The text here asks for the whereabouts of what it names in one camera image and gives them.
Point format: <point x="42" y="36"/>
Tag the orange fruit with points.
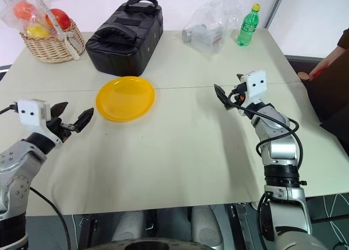
<point x="25" y="11"/>

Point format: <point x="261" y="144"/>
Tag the crumpled clear plastic bag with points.
<point x="218" y="12"/>

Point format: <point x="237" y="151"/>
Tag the red apple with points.
<point x="60" y="18"/>

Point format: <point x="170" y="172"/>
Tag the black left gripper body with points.
<point x="56" y="125"/>

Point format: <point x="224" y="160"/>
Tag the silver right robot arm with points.
<point x="280" y="149"/>

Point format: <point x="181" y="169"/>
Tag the black padded carry bag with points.
<point x="125" y="42"/>

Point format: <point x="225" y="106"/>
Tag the grey wall frame post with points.
<point x="274" y="7"/>

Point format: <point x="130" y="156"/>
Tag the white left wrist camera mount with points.
<point x="31" y="110"/>

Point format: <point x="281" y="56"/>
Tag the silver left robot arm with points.
<point x="16" y="162"/>

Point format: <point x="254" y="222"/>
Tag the grey rounded robot leg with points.
<point x="128" y="225"/>
<point x="205" y="225"/>

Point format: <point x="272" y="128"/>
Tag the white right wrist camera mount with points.
<point x="256" y="83"/>

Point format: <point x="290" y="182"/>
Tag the woven wicker basket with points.
<point x="49" y="48"/>

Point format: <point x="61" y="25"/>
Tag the black table frame leg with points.
<point x="244" y="225"/>

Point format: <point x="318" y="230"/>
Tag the dark round rim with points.
<point x="152" y="244"/>

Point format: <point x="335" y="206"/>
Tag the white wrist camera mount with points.
<point x="31" y="110"/>
<point x="256" y="83"/>

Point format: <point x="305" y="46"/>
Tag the person forearm dark sleeve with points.
<point x="344" y="38"/>

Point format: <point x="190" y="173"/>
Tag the person bare hand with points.
<point x="324" y="65"/>

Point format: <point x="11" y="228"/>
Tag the yellow plastic plate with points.
<point x="125" y="98"/>

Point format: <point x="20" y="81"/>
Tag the silver metal cylinder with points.
<point x="196" y="34"/>

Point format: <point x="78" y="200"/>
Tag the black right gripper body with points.
<point x="240" y="93"/>

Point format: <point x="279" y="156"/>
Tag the yellow lemon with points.
<point x="36" y="31"/>

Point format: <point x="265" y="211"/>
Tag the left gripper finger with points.
<point x="59" y="108"/>
<point x="84" y="119"/>

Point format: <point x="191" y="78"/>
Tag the green plastic bottle yellow cap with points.
<point x="247" y="29"/>

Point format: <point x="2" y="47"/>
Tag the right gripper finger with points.
<point x="222" y="95"/>
<point x="240" y="77"/>

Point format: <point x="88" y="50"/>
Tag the beige table cover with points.
<point x="174" y="157"/>

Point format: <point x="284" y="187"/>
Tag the person dark clothing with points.
<point x="332" y="102"/>

